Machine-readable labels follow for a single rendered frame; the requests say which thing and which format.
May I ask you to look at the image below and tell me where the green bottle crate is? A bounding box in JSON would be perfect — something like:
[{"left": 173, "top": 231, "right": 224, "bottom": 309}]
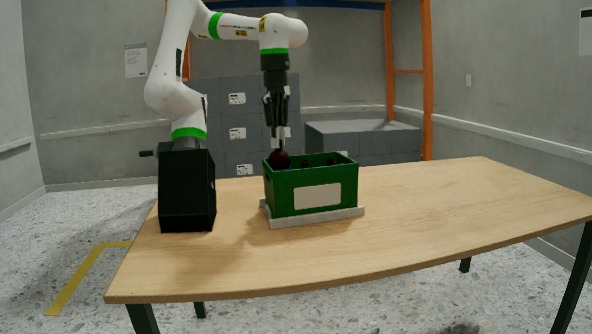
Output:
[{"left": 264, "top": 151, "right": 359, "bottom": 219}]

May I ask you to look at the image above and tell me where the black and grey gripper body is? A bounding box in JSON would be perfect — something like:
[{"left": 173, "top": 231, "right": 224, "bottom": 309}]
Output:
[{"left": 263, "top": 71, "right": 287, "bottom": 104}]

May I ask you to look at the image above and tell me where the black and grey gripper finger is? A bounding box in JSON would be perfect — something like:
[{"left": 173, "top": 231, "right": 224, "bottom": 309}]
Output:
[
  {"left": 278, "top": 93, "right": 290, "bottom": 146},
  {"left": 261, "top": 92, "right": 280, "bottom": 149}
]

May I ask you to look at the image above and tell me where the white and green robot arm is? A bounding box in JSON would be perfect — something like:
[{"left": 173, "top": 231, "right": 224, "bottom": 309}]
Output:
[{"left": 139, "top": 0, "right": 308, "bottom": 158}]

